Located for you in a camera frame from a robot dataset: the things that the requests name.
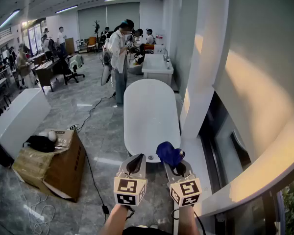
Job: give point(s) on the black office chair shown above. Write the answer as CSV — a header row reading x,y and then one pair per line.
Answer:
x,y
66,70

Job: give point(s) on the person's black shirt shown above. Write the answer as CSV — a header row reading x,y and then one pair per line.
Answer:
x,y
147,231

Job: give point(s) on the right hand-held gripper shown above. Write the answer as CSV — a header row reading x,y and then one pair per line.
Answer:
x,y
186,192

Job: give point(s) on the black coat stand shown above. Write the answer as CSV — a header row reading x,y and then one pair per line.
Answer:
x,y
96,28

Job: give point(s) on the black framed window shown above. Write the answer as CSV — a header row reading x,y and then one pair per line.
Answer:
x,y
212,155

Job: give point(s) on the white standing fan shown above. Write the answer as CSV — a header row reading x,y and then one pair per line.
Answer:
x,y
105,76

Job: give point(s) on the white rectangular tub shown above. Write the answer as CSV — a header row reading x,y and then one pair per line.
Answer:
x,y
19,116

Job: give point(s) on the blue cloth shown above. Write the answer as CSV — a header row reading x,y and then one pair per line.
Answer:
x,y
167,153

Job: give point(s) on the chrome faucet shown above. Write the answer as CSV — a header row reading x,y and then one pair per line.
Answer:
x,y
166,54

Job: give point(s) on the brown cardboard box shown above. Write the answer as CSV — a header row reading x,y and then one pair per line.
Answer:
x,y
63,170

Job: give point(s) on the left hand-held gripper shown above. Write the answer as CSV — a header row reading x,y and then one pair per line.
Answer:
x,y
127,191

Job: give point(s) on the orange chair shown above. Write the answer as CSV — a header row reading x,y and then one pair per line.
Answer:
x,y
92,42

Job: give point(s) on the dark wooden desk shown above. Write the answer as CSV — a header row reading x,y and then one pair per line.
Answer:
x,y
45,72

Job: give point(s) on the grey roller blinds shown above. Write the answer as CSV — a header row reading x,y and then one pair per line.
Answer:
x,y
107,21

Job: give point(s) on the white oval bathtub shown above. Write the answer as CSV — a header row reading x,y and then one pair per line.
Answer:
x,y
149,111

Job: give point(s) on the person's left forearm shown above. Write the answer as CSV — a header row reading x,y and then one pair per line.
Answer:
x,y
115,220

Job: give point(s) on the person's right forearm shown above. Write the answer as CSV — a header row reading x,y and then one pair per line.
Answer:
x,y
188,220

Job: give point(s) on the black bag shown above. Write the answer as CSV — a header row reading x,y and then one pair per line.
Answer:
x,y
40,144

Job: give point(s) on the white power strip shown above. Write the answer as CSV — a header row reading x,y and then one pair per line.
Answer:
x,y
74,127

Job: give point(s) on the small soap bottle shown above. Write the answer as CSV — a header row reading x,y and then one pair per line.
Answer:
x,y
168,64

